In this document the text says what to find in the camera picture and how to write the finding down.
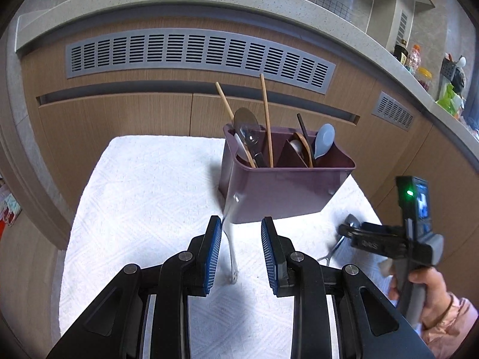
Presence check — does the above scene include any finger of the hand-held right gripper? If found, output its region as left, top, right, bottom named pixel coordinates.
left=338, top=222, right=408, bottom=259

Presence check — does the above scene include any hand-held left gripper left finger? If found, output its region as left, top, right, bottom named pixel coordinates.
left=47, top=215, right=222, bottom=359

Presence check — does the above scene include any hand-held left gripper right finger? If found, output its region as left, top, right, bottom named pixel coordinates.
left=260, top=216, right=436, bottom=359

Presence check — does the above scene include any purple plastic utensil holder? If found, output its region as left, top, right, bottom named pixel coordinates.
left=218, top=123, right=356, bottom=225

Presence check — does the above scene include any blue-grey plastic spoon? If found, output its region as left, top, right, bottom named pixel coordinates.
left=313, top=123, right=336, bottom=160

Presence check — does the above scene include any white plastic spoon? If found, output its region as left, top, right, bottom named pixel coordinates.
left=234, top=133, right=251, bottom=163

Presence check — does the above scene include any wooden spoon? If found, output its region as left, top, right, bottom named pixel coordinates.
left=293, top=132, right=315, bottom=168

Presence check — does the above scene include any wooden chopstick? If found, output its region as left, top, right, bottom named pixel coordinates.
left=215, top=81, right=258, bottom=169
left=260, top=74, right=275, bottom=168

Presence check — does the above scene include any person's right forearm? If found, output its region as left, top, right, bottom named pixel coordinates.
left=422, top=295, right=479, bottom=357

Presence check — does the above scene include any person's right hand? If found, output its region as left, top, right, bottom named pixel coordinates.
left=408, top=268, right=455, bottom=329

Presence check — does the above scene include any white towel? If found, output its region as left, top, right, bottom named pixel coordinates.
left=59, top=135, right=388, bottom=359

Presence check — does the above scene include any short grey vent grille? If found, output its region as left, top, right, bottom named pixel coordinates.
left=372, top=91, right=416, bottom=132

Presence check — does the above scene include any green packet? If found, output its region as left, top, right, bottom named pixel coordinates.
left=435, top=83, right=466, bottom=117

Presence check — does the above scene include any jar with yellow lid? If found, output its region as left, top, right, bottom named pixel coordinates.
left=416, top=66, right=433, bottom=93

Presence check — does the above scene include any wooden kitchen cabinet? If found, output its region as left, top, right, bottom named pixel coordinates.
left=19, top=5, right=479, bottom=270

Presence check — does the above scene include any black countertop rack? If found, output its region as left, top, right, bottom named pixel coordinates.
left=439, top=53, right=468, bottom=100

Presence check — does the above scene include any clear plastic bottle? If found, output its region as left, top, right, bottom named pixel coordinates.
left=406, top=43, right=422, bottom=74

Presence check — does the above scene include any dark sauce bottle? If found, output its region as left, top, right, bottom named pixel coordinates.
left=393, top=38, right=411, bottom=65

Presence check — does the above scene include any long grey vent grille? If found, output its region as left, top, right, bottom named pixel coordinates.
left=65, top=28, right=336, bottom=93

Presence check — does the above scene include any black utensil handle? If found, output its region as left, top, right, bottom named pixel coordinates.
left=297, top=113, right=312, bottom=150

